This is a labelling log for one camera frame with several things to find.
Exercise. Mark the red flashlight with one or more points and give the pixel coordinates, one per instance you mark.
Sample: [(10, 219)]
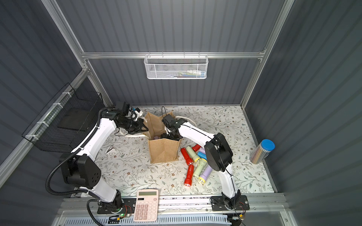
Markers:
[(196, 148), (186, 156), (189, 175)]

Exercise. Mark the black wire basket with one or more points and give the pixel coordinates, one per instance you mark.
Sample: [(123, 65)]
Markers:
[(64, 125)]

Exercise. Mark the purple flashlight horizontal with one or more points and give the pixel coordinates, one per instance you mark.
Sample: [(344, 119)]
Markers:
[(202, 150)]

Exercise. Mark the white wire mesh basket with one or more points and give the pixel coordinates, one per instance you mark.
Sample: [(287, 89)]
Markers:
[(159, 68)]

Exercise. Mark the green flashlight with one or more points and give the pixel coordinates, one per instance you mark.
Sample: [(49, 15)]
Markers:
[(202, 163), (192, 154)]

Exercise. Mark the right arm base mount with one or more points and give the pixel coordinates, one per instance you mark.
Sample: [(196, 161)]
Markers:
[(221, 203)]

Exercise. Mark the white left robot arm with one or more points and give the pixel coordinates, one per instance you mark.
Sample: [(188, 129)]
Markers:
[(79, 168)]

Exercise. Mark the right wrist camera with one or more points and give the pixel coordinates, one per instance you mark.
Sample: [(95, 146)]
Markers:
[(172, 122)]

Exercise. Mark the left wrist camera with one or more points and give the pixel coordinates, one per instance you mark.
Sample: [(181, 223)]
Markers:
[(131, 112)]

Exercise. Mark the pink calculator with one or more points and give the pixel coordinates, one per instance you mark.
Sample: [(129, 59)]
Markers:
[(146, 206)]

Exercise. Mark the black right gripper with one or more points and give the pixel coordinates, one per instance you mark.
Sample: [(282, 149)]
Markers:
[(171, 133)]

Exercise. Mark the blue-lidded cylinder container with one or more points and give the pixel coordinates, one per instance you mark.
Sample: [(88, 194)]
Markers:
[(262, 151)]

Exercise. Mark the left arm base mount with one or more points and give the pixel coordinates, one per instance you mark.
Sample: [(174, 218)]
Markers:
[(127, 206)]

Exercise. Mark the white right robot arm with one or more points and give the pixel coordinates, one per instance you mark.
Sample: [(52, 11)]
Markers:
[(218, 152)]

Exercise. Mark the blue flashlight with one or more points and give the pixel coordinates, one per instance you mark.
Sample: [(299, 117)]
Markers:
[(202, 155)]

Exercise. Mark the green flashlight upper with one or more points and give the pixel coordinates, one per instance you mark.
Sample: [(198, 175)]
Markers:
[(192, 154)]

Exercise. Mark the brown paper tote bag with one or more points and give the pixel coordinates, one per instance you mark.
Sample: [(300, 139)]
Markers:
[(161, 150)]

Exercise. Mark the markers in white basket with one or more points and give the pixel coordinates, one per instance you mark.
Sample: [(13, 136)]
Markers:
[(198, 74)]

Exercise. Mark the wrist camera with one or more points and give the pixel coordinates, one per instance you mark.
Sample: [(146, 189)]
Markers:
[(131, 112), (172, 122)]

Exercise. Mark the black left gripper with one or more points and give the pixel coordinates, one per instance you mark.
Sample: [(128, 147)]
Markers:
[(140, 125)]

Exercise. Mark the red flashlight bottom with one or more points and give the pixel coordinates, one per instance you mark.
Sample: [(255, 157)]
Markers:
[(189, 175)]

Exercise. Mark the purple flashlight bottom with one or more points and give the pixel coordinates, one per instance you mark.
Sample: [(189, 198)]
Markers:
[(204, 176)]

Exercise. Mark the green flashlight lower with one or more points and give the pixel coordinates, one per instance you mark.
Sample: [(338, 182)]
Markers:
[(202, 163)]

